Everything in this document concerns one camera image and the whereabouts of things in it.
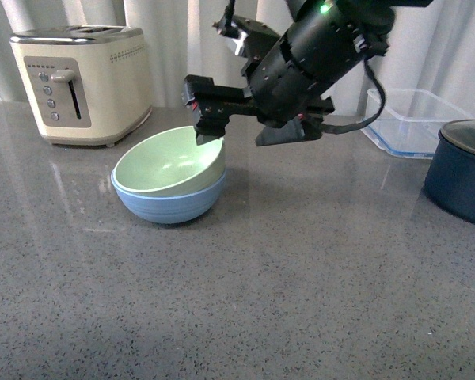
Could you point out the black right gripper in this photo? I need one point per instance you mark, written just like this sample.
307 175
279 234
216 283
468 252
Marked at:
279 94

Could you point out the green bowl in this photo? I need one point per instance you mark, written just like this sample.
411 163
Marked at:
170 163

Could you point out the blue bowl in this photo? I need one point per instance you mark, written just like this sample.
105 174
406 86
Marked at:
171 209

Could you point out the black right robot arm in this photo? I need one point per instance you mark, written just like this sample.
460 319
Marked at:
329 38

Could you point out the clear plastic food container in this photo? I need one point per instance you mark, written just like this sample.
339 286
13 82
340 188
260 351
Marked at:
409 124

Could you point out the cream two-slot toaster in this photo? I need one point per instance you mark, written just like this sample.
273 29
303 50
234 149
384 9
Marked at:
87 85

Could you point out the dark blue cooking pot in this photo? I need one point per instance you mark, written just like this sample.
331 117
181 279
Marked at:
450 180

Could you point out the glass pot lid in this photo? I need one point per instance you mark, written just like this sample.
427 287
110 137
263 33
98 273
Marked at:
460 133

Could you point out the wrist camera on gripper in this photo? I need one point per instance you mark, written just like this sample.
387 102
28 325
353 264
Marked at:
249 38

